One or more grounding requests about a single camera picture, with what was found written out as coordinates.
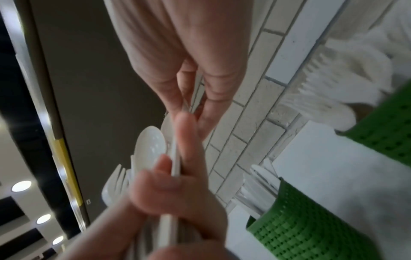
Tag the person's right hand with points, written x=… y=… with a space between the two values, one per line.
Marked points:
x=179 y=38

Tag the person's left hand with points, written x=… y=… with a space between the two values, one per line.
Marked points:
x=179 y=203

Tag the handful of white plastic cutlery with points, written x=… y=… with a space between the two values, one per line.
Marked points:
x=151 y=144

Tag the bunch of white plastic knives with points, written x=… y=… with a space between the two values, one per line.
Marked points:
x=260 y=193

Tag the bunch of white plastic forks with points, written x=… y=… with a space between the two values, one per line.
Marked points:
x=321 y=106

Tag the ceiling spot light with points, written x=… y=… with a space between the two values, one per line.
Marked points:
x=21 y=186
x=57 y=240
x=43 y=219

